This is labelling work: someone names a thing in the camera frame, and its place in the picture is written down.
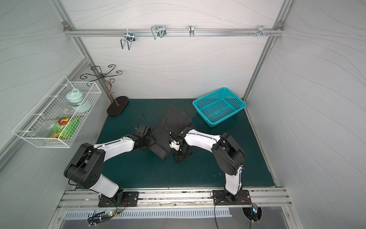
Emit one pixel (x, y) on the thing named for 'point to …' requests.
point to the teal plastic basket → (219, 106)
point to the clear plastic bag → (45, 129)
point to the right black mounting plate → (221, 197)
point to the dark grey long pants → (174, 120)
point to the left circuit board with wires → (95, 216)
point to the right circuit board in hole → (255, 208)
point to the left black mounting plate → (130, 199)
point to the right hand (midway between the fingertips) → (181, 158)
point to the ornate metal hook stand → (122, 101)
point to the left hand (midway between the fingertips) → (154, 142)
